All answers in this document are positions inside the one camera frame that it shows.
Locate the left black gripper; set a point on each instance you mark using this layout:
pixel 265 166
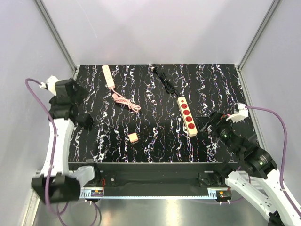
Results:
pixel 82 93

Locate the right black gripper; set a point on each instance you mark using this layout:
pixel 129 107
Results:
pixel 215 119

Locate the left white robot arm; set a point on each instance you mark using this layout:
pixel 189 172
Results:
pixel 56 184

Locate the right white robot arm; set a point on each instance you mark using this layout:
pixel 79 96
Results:
pixel 276 204

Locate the pink cube plug adapter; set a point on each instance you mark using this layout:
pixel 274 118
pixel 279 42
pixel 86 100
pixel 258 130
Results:
pixel 133 137

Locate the beige red power strip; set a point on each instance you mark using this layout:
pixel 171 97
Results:
pixel 187 117

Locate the white pink power strip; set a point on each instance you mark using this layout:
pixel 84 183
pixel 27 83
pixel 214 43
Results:
pixel 108 77

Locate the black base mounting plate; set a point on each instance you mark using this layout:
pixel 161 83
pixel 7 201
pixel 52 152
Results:
pixel 118 175

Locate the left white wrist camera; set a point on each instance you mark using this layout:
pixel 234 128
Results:
pixel 50 84

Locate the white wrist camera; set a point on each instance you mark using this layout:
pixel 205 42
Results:
pixel 50 84
pixel 240 113

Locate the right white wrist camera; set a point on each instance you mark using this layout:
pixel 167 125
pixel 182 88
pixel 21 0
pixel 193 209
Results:
pixel 240 113

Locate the grey cable duct rail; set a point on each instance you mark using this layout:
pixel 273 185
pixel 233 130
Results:
pixel 98 193

